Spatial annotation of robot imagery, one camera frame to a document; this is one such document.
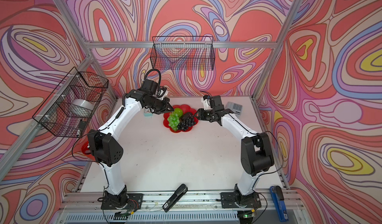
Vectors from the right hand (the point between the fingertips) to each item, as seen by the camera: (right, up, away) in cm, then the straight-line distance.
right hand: (197, 117), depth 90 cm
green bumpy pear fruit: (-13, +3, +12) cm, 18 cm away
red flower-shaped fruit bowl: (-8, +6, +18) cm, 21 cm away
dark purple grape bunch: (-7, -2, +9) cm, 11 cm away
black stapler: (-9, -36, -16) cm, 41 cm away
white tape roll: (-57, +6, -19) cm, 60 cm away
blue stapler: (+39, -37, -18) cm, 57 cm away
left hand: (-12, +5, -7) cm, 15 cm away
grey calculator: (+30, +6, +22) cm, 38 cm away
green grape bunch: (-14, -1, -5) cm, 15 cm away
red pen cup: (-60, -17, -11) cm, 64 cm away
